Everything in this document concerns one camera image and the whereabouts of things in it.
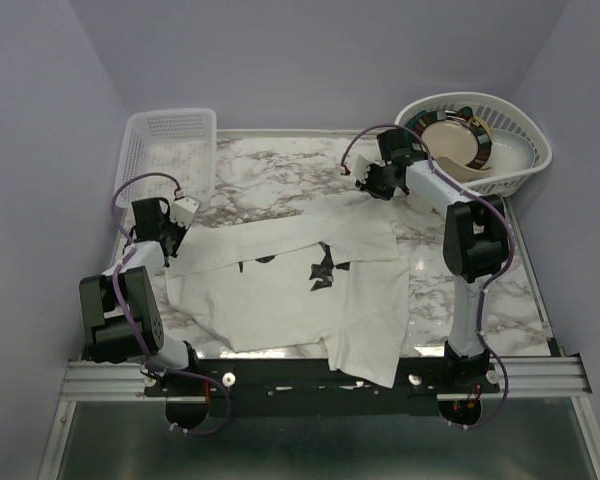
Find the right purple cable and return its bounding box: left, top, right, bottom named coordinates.
left=340, top=125, right=517, bottom=432

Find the purple cable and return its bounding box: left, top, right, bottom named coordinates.
left=340, top=125, right=517, bottom=432
left=110, top=172, right=231, bottom=436

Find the white rectangular perforated basket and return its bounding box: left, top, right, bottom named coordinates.
left=114, top=108, right=217, bottom=210

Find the beige plastic dish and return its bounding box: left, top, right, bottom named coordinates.
left=435, top=156, right=492, bottom=183

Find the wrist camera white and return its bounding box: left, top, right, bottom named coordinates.
left=345, top=154, right=374, bottom=184
left=169, top=196, right=200, bottom=229

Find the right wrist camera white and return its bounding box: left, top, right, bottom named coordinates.
left=345, top=154, right=374, bottom=184

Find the white printed t shirt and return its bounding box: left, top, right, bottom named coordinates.
left=166, top=200, right=410, bottom=388

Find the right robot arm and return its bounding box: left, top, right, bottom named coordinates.
left=341, top=124, right=515, bottom=392

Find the aluminium rail frame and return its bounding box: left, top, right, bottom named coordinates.
left=34, top=279, right=600, bottom=480

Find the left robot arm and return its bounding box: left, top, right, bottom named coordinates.
left=79, top=196, right=202, bottom=395

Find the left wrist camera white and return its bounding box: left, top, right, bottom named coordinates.
left=169, top=196, right=200, bottom=229

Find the white round dish basket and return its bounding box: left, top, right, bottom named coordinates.
left=395, top=92, right=553, bottom=197

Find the white oval dish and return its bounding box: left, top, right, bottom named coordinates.
left=486, top=129, right=535, bottom=176

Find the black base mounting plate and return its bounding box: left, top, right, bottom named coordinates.
left=144, top=355, right=501, bottom=437

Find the striped rim plate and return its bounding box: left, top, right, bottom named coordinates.
left=405, top=106, right=493, bottom=170

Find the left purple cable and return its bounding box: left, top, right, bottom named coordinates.
left=110, top=172, right=231, bottom=436

